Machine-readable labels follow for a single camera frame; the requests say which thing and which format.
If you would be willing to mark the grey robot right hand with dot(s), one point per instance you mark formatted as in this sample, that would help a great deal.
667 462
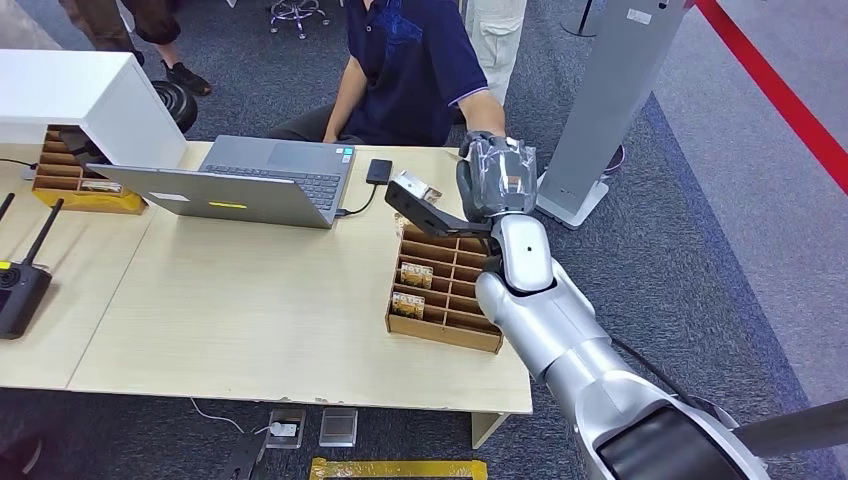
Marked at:
497 179

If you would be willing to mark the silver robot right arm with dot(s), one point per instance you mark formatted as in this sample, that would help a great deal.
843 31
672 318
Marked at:
570 331

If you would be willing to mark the seated person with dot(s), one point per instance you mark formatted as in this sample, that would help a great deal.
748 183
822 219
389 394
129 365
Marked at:
411 73

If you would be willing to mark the person in pale trousers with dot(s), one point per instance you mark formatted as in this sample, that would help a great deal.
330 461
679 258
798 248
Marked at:
497 40

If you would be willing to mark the wooden divided card box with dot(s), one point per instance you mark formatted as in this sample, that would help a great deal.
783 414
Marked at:
450 318

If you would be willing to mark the standing person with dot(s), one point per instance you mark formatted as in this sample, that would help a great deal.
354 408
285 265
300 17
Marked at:
152 23

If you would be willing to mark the card in wooden organizer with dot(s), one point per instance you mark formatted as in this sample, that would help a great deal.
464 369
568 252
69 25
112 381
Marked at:
100 187

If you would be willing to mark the black external drive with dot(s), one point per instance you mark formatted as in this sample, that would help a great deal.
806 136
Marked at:
379 171

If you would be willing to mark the grey kiosk stand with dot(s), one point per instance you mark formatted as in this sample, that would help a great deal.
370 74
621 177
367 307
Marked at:
609 86

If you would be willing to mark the black round stand base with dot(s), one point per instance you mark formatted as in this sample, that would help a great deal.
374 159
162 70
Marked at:
578 26

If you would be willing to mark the grey open laptop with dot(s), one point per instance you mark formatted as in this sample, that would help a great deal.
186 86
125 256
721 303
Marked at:
265 179

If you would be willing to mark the chrome stool base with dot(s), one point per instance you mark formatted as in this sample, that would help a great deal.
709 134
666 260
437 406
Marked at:
298 14

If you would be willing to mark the red floor tape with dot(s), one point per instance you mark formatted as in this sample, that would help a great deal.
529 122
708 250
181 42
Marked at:
775 89

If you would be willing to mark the grey floor plate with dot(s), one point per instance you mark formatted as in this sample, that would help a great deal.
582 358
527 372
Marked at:
338 427

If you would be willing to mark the yellow floor tape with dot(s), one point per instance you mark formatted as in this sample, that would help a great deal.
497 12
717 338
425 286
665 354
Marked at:
397 470

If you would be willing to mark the round white base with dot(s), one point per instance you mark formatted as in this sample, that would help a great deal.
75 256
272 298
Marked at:
719 412

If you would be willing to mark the floor socket with plug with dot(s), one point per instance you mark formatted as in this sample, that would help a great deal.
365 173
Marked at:
286 428

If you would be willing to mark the black round wheel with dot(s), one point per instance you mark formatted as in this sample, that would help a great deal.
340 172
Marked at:
179 102

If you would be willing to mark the grey metal pole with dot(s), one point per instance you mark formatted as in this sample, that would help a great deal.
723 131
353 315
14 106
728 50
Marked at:
795 427

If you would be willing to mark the white cabinet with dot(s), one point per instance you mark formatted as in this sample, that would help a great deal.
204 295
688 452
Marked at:
79 99

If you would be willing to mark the wooden organizer with yellow base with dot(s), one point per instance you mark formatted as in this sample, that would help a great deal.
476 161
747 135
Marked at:
66 192

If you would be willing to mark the black router with antennas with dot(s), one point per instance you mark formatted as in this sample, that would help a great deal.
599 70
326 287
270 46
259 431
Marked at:
20 291

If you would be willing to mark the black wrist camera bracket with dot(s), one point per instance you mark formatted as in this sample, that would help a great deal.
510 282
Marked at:
424 212

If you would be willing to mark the black floor bracket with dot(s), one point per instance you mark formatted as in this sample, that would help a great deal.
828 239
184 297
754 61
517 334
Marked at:
246 457

